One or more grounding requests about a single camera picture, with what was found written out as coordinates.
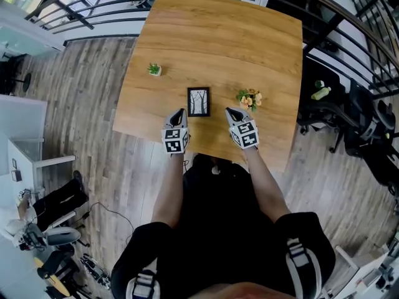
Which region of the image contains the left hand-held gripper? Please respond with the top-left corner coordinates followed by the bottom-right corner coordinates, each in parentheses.
top-left (160, 107), bottom-right (191, 158)

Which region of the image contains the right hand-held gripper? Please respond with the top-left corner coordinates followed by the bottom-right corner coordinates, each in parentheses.
top-left (224, 107), bottom-right (261, 151)

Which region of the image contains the dark brown picture frame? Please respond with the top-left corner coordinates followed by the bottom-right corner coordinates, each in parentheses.
top-left (186, 87), bottom-right (211, 118)

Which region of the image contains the person's right forearm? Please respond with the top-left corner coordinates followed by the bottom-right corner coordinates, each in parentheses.
top-left (244, 148), bottom-right (292, 224)

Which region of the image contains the person's left forearm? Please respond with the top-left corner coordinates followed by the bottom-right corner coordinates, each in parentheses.
top-left (151, 153), bottom-right (185, 229)

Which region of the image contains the orange flower plant white pot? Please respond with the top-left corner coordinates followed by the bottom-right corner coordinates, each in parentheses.
top-left (236, 88), bottom-right (263, 113)

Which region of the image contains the small green plant white pot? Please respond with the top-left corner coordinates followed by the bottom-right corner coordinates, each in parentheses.
top-left (147, 62), bottom-right (163, 77)

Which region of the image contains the green drink bottle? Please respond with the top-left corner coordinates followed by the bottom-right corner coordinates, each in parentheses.
top-left (310, 87), bottom-right (332, 101)

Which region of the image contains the person's black clothing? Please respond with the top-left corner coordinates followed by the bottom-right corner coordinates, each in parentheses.
top-left (110, 153), bottom-right (337, 299)

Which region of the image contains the frosted glass partition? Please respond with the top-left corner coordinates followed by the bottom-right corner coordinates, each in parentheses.
top-left (0, 93), bottom-right (48, 143)

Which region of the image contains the grey-backed office chair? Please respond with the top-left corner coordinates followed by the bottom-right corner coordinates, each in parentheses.
top-left (43, 227), bottom-right (91, 249)

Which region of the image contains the silver and black metal device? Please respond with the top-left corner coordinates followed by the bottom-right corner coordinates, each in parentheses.
top-left (79, 254), bottom-right (112, 289)

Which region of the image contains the yellow round table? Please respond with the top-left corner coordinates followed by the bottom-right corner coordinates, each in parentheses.
top-left (32, 257), bottom-right (71, 297)

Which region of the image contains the white cluttered office desk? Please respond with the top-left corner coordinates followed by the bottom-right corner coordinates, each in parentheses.
top-left (335, 238), bottom-right (399, 299)

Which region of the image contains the black office chair grey bracket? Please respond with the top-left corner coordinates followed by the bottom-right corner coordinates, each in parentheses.
top-left (342, 78), bottom-right (399, 158)

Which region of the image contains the black floor cable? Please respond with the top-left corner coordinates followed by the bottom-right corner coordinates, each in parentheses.
top-left (74, 201), bottom-right (135, 245)

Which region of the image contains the black electronic rig with cables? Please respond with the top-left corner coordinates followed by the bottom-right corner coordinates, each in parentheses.
top-left (18, 229), bottom-right (47, 252)

